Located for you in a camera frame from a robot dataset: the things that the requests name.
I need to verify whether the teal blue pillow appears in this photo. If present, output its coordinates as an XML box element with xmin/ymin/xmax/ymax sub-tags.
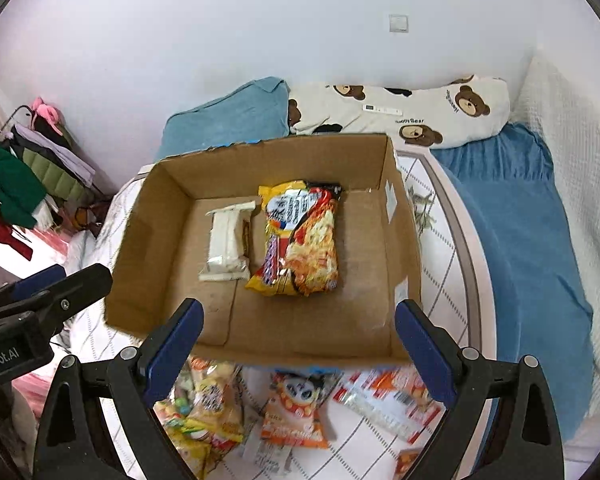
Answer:
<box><xmin>155</xmin><ymin>77</ymin><xmax>289</xmax><ymax>162</ymax></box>

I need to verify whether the blue bed sheet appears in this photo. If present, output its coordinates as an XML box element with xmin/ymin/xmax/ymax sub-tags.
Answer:
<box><xmin>434</xmin><ymin>124</ymin><xmax>593</xmax><ymax>440</ymax></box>

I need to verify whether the cardboard milk box blue print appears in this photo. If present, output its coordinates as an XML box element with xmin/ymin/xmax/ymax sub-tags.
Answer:
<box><xmin>105</xmin><ymin>133</ymin><xmax>421</xmax><ymax>370</ymax></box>

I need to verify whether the bear print pillow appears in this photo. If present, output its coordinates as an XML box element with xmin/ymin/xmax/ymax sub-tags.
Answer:
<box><xmin>288</xmin><ymin>75</ymin><xmax>510</xmax><ymax>150</ymax></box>

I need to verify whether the yellow panda snack bag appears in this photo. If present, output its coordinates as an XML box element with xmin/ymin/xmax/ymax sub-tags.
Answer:
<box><xmin>164</xmin><ymin>426</ymin><xmax>240</xmax><ymax>479</ymax></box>

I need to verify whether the yellow instant noodle packet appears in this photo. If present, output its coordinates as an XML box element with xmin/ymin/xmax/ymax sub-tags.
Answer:
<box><xmin>246</xmin><ymin>180</ymin><xmax>342</xmax><ymax>296</ymax></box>

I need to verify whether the yellow green snack bag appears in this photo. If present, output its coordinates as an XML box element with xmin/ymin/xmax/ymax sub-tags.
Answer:
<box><xmin>187</xmin><ymin>358</ymin><xmax>244</xmax><ymax>443</ymax></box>

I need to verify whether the white grey label snack packet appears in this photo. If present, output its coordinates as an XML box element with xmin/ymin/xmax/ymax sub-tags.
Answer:
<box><xmin>242</xmin><ymin>422</ymin><xmax>292</xmax><ymax>478</ymax></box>

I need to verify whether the orange panda snack bag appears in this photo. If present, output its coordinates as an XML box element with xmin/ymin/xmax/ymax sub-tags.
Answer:
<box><xmin>393</xmin><ymin>448</ymin><xmax>422</xmax><ymax>480</ymax></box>
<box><xmin>261</xmin><ymin>372</ymin><xmax>328</xmax><ymax>448</ymax></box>

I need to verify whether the green candy bag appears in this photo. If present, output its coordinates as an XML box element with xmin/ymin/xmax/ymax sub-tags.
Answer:
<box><xmin>154</xmin><ymin>364</ymin><xmax>195</xmax><ymax>427</ymax></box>

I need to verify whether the white remote control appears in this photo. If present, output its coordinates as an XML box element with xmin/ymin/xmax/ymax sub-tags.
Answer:
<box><xmin>363</xmin><ymin>104</ymin><xmax>402</xmax><ymax>117</ymax></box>

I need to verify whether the white wafer snack pack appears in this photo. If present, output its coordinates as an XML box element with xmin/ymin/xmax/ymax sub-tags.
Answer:
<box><xmin>199</xmin><ymin>200</ymin><xmax>257</xmax><ymax>282</ymax></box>

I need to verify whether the pile of clothes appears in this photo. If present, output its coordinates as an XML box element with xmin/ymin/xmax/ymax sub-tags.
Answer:
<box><xmin>0</xmin><ymin>104</ymin><xmax>110</xmax><ymax>274</ymax></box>

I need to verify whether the white patterned quilt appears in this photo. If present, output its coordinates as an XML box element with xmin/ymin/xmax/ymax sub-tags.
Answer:
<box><xmin>65</xmin><ymin>155</ymin><xmax>496</xmax><ymax>479</ymax></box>

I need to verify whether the white wall switch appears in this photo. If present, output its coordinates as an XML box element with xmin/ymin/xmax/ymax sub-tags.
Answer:
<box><xmin>388</xmin><ymin>14</ymin><xmax>410</xmax><ymax>34</ymax></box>

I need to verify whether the red white spicy strip packet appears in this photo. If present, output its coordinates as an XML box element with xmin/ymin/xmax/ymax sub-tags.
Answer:
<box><xmin>332</xmin><ymin>364</ymin><xmax>444</xmax><ymax>444</ymax></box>

